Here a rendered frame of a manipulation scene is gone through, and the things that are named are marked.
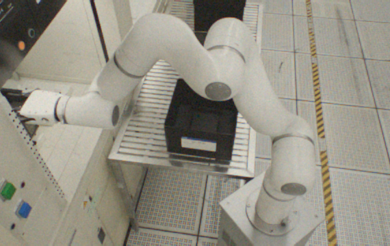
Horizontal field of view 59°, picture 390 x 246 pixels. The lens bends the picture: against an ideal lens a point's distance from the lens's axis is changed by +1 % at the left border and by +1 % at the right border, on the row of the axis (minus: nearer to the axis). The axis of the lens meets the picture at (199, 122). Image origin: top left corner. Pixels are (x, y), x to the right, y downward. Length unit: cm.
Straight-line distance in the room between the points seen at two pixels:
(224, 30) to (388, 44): 298
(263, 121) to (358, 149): 183
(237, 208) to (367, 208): 123
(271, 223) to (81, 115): 74
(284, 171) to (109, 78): 50
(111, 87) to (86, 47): 62
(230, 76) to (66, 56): 99
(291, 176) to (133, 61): 49
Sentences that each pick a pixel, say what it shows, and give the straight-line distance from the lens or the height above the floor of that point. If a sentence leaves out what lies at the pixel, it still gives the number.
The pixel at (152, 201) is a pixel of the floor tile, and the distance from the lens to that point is 218.
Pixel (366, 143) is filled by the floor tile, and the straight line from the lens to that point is 268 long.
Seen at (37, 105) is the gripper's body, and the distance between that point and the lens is 108.
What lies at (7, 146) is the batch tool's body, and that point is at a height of 128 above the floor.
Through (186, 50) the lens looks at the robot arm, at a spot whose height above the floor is 150.
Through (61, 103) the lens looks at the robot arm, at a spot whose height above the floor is 123.
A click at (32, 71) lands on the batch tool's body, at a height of 91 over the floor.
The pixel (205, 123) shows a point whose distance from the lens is 152.
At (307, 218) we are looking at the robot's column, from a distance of 134.
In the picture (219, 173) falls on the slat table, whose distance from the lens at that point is 138.
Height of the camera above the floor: 193
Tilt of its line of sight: 50 degrees down
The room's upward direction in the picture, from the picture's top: 1 degrees clockwise
